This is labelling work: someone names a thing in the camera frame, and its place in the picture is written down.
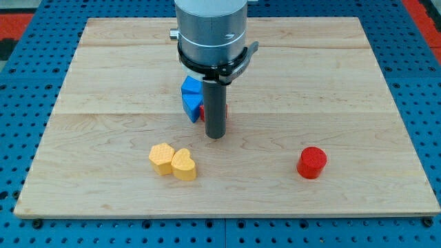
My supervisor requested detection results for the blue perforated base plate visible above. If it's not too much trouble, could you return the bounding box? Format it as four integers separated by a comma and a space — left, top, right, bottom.
1, 0, 440, 247

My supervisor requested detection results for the blue triangular block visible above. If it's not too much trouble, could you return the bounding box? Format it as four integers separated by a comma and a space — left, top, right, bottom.
182, 94, 203, 123

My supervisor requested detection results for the blue cube block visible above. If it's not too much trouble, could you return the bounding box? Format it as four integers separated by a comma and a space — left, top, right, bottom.
181, 76, 203, 94

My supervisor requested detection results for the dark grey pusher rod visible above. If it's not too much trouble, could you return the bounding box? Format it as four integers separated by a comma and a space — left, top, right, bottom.
203, 81, 227, 139

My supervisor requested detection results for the black clamp ring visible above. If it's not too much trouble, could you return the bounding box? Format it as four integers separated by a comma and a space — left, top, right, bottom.
177, 41, 260, 86

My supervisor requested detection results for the red cylinder block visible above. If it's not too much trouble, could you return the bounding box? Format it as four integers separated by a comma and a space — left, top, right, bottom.
296, 146, 327, 179

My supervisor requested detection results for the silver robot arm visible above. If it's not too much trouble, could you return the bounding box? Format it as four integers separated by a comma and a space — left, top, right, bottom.
174, 0, 251, 85

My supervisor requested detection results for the yellow hexagon block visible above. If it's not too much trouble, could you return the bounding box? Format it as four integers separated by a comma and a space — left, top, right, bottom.
149, 143, 175, 176

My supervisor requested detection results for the red block behind rod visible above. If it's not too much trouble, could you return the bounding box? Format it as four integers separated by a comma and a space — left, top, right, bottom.
199, 104, 228, 122

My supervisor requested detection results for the yellow heart block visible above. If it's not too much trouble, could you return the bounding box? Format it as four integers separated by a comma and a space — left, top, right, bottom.
171, 148, 197, 181

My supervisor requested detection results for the wooden board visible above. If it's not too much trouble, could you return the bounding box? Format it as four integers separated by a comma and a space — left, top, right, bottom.
14, 17, 440, 219

